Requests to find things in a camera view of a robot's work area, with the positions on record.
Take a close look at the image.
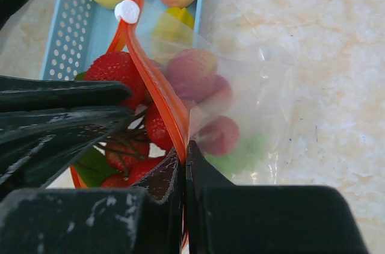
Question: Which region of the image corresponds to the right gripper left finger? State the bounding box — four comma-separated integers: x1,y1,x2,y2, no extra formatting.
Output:
1,151,184,253

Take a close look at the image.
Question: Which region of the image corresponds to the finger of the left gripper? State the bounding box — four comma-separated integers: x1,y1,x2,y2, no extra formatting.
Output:
1,106,134,199
1,76,131,113

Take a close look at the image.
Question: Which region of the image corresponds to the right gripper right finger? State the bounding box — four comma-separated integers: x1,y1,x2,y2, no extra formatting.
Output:
186,141,368,253

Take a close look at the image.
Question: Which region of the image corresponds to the red strawberry bunch with leaves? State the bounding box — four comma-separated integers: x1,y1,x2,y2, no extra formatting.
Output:
70,51,173,188

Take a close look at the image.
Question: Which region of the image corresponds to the green grape bunch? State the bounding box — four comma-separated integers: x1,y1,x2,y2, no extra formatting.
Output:
205,132,268,178

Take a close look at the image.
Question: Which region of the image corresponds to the clear zip top bag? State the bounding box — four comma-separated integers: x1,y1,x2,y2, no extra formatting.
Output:
69,0,297,250

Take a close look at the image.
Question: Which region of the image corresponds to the purple grape bunch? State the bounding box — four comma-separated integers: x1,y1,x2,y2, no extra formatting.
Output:
152,48,240,156

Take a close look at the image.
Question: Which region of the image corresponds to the yellow starfruit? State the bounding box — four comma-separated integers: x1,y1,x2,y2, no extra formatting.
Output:
151,7,195,48

